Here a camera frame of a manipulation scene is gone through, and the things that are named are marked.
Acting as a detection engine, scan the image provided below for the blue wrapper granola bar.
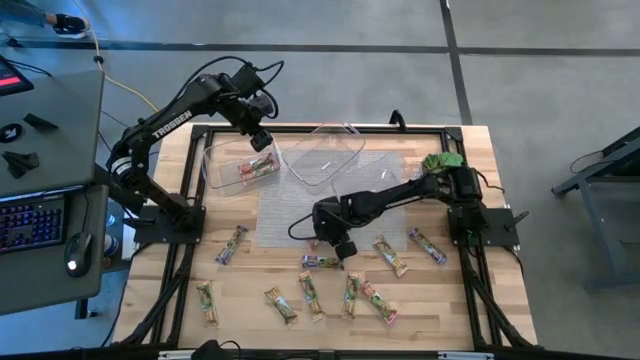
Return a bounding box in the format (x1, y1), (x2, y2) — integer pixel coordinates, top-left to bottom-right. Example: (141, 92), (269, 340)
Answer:
(300, 254), (345, 271)
(408, 227), (449, 266)
(214, 224), (250, 266)

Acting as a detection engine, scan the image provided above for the orange wrapper granola bar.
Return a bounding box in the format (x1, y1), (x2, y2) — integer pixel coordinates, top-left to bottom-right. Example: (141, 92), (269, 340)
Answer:
(341, 271), (364, 321)
(263, 286), (300, 326)
(371, 235), (410, 279)
(298, 270), (327, 323)

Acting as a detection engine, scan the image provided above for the green snack packet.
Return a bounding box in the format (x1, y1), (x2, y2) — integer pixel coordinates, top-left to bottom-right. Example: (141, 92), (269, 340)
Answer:
(194, 279), (220, 329)

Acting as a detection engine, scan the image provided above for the grey woven placemat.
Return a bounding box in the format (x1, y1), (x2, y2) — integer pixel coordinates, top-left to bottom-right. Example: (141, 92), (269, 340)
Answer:
(255, 148), (409, 250)

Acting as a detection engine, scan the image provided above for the clear plastic bin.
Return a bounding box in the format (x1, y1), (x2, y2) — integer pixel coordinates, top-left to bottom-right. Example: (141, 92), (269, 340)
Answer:
(279, 122), (367, 189)
(202, 135), (285, 197)

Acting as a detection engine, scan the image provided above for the black table clamp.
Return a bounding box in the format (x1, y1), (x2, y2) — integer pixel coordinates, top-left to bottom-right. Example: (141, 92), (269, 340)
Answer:
(388, 108), (409, 132)

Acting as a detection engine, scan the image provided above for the green potted plant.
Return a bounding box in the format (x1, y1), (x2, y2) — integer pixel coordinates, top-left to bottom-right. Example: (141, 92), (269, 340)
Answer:
(421, 151), (466, 176)

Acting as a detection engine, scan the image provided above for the grey desk top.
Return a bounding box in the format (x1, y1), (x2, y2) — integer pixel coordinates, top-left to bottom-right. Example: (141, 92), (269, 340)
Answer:
(0, 183), (110, 319)
(0, 68), (106, 199)

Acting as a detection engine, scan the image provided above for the person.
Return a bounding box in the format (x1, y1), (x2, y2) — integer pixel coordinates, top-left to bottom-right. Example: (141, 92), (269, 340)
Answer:
(0, 0), (91, 40)

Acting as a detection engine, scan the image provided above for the black plastic part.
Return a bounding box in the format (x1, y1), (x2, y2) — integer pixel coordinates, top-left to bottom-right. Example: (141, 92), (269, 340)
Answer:
(22, 113), (60, 131)
(1, 150), (41, 180)

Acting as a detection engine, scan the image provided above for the black computer mouse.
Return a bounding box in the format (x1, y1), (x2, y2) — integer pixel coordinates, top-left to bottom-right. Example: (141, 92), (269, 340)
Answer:
(63, 231), (95, 279)

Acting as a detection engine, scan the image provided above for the black round part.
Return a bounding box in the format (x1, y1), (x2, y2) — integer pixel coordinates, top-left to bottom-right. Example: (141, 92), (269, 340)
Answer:
(0, 122), (24, 145)

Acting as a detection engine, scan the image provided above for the black tablet screen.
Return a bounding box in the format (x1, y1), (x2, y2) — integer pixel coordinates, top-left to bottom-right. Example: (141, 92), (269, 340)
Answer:
(0, 54), (35, 97)

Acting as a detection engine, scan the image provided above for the backlit black keyboard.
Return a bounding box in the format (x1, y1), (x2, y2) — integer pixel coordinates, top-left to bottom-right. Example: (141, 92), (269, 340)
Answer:
(0, 193), (67, 255)

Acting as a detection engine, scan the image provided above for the dark grey cart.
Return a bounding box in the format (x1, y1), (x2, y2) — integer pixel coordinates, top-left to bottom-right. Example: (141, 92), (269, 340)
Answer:
(551, 125), (640, 294)

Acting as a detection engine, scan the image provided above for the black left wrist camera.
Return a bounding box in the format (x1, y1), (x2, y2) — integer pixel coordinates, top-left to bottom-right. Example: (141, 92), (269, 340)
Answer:
(249, 129), (275, 154)

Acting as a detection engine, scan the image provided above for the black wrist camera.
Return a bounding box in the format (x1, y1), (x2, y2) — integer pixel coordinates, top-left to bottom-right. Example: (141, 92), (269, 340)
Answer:
(249, 129), (275, 154)
(333, 239), (359, 262)

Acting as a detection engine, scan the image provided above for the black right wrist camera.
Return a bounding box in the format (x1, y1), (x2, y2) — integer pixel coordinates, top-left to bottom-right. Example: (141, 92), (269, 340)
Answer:
(333, 239), (359, 262)

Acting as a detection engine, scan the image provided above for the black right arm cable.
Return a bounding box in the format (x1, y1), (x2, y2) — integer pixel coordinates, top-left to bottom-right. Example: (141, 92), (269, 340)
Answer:
(287, 212), (321, 242)

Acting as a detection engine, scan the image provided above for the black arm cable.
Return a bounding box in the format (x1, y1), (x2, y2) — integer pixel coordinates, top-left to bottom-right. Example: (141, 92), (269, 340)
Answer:
(287, 212), (321, 242)
(163, 54), (286, 121)

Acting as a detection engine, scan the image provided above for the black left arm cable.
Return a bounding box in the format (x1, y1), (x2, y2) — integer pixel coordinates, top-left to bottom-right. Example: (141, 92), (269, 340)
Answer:
(163, 54), (286, 121)

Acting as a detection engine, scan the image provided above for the black aluminium rig frame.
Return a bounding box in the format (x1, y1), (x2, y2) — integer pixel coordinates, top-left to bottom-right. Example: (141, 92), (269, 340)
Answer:
(112, 123), (539, 360)

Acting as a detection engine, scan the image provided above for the yellow cable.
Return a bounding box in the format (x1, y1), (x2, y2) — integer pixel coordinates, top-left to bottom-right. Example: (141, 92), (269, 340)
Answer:
(73, 0), (161, 114)

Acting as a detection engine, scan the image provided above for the black table-level camera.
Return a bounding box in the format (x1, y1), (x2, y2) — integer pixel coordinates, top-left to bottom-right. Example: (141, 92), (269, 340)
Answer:
(191, 338), (242, 360)

